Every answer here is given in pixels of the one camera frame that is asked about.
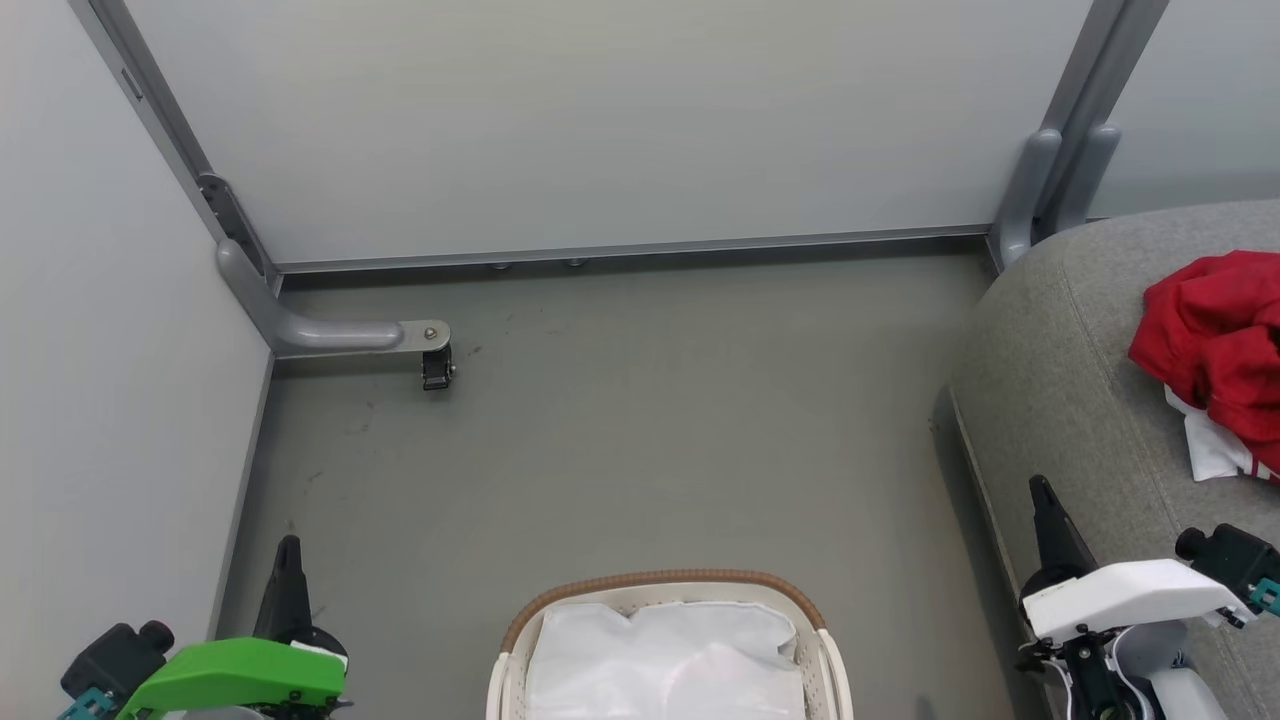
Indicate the grey fabric sofa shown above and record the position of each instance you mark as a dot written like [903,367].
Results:
[1080,400]

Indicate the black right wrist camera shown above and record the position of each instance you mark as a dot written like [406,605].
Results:
[1235,565]

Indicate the grey partition bottom rail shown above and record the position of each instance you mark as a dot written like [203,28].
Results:
[630,250]

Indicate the grey partition foot with plate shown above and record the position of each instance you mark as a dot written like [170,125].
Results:
[320,335]

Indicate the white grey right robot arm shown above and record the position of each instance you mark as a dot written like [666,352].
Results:
[1150,680]

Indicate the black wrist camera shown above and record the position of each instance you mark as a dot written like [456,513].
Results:
[115,660]
[1235,565]

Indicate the grey partition post with bracket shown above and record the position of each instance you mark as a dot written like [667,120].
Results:
[160,120]

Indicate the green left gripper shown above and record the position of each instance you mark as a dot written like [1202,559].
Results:
[245,672]

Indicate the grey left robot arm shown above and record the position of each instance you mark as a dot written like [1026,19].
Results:
[215,714]

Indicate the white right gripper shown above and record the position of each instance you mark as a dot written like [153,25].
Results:
[1130,598]

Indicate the white cloth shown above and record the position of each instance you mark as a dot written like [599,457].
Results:
[665,660]

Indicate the grey double partition post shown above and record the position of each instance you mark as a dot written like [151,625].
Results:
[1095,70]

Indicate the black caster wheel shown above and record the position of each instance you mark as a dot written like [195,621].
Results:
[437,368]

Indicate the grey rounded partition foot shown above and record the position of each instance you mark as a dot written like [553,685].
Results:
[1022,195]
[1085,180]

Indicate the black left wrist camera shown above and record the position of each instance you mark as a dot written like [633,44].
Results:
[115,660]

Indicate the white laundry basket brown rim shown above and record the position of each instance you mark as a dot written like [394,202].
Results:
[660,585]

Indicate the red garment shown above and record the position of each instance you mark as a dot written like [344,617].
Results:
[1220,340]

